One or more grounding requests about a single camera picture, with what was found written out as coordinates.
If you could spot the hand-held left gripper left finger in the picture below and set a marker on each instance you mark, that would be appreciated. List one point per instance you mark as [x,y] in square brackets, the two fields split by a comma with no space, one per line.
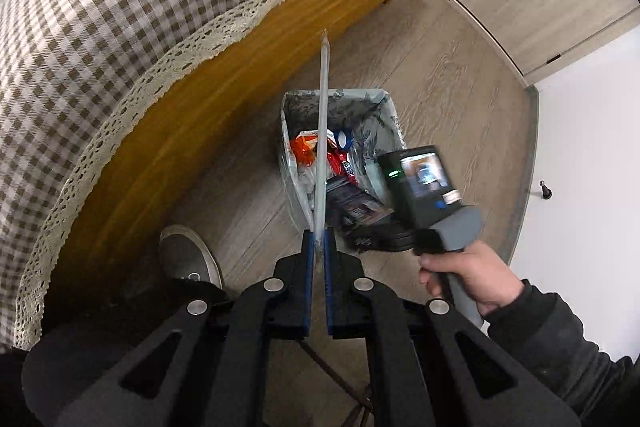
[310,297]

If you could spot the orange wrapper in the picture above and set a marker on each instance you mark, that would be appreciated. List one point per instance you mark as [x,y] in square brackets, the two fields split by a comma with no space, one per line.
[302,148]

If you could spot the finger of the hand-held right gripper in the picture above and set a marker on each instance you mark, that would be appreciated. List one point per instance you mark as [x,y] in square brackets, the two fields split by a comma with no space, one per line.
[380,239]

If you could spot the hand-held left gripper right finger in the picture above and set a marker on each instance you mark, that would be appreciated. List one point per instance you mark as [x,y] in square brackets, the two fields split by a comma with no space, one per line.
[329,297]

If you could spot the red snack packet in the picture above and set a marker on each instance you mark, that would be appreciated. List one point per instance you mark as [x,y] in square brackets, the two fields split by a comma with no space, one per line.
[342,164]

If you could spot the brown checked blanket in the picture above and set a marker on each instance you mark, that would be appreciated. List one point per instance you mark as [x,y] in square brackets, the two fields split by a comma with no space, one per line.
[125,7]

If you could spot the wooden bed frame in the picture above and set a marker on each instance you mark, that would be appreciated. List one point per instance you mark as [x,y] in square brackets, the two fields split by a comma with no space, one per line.
[200,117]

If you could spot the clear plastic packaging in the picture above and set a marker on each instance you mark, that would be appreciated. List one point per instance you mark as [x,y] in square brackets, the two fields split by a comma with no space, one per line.
[322,132]

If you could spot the person's right hand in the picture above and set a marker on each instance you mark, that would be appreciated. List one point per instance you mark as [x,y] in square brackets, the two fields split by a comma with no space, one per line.
[485,272]

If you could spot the dark blue carton box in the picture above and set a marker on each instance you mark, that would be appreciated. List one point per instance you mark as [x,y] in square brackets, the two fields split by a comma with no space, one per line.
[357,204]

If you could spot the small blue packet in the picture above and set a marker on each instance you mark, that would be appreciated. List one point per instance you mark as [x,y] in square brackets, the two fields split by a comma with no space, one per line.
[344,138]

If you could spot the grey shoe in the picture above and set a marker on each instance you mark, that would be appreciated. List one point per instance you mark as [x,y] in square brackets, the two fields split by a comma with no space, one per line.
[185,257]

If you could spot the black door stopper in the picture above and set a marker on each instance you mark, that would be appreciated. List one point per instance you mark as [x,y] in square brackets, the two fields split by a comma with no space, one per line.
[545,191]

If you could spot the person's right forearm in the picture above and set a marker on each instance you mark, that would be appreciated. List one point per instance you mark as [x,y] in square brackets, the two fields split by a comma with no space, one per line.
[560,347]

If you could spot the trash bin with patterned bag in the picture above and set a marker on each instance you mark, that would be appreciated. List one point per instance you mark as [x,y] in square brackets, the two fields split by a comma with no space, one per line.
[372,127]

